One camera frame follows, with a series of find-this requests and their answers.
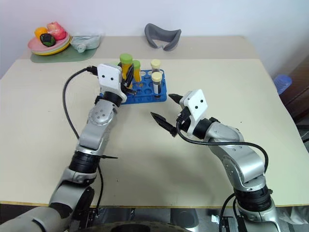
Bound black left elbow cable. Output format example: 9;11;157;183
95;166;105;213

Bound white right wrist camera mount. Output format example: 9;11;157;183
180;88;209;139

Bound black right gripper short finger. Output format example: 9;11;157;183
168;93;183;105

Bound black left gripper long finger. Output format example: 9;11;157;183
125;64;134;89

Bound small green-capped orange tube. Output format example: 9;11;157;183
132;60;142;83

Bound large green-capped orange tube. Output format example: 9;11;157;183
119;53;134;81

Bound orange fruit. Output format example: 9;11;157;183
34;27;49;40

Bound grey foam face cushion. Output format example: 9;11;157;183
144;23;182;52

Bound green table mat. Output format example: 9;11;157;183
30;38;102;64

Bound dark brown cabinet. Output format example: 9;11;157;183
279;55;309;123

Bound yellow plate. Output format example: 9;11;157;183
31;36;73;57

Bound blue stacked cups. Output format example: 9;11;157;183
274;74;293;95

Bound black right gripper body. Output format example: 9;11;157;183
177;107;192;133

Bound pale green plastic pouch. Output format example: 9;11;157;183
70;33;102;54

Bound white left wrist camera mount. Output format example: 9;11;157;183
96;63;127;101

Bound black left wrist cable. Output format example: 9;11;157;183
63;65;98;140

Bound yellow-capped clear tube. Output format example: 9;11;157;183
150;59;162;73

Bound blue test tube rack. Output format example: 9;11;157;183
99;69;168;105

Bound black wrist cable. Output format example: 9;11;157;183
63;65;98;140
176;122;269;175

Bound dark rounded base shape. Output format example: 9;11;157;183
81;220;195;232

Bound pink plate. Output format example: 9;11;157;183
27;33;71;53

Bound red apple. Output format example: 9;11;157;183
46;21;67;41

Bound black right elbow cable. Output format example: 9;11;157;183
219;193;240;232

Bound dark green fruit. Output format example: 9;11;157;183
40;33;56;47

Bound black elbow cable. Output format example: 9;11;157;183
219;193;240;232
95;166;105;213

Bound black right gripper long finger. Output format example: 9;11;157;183
150;112;178;138

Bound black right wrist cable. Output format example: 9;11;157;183
176;122;269;175

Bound yellow-capped dark liquid tube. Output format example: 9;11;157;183
151;72;163;98

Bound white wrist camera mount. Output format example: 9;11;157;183
180;88;209;139
96;63;127;101

